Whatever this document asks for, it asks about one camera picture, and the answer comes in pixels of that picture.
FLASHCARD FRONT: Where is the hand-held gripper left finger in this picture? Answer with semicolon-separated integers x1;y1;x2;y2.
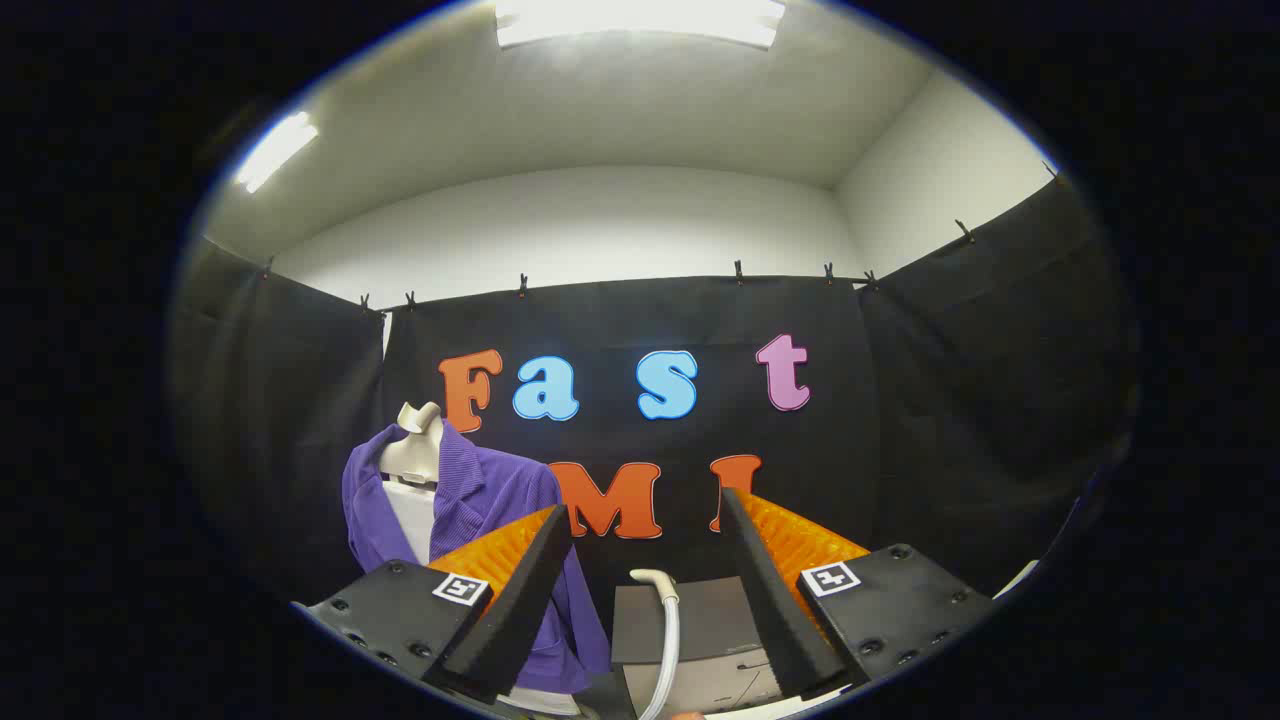
293;503;575;705

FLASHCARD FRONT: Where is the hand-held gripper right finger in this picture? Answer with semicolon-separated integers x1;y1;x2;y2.
720;487;998;701

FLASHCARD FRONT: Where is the cream garment steamer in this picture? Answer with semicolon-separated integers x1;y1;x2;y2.
628;567;683;720

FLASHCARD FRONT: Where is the purple corduroy jacket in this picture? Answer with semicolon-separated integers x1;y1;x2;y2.
342;420;613;696

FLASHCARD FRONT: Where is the cream garment hanger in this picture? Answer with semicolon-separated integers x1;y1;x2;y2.
378;402;446;488

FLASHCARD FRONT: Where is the white cabinet with grey top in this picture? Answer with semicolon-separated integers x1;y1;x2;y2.
610;575;791;719

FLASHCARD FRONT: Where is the black backdrop cloth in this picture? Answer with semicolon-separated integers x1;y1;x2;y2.
170;165;1141;691

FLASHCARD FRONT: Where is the row of black clips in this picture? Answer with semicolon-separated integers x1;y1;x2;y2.
262;160;1066;313

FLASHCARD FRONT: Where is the small ceiling light panel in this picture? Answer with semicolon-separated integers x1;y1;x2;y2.
235;112;319;193

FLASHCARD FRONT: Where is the large ceiling light panel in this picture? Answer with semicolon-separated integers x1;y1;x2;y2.
495;0;786;49

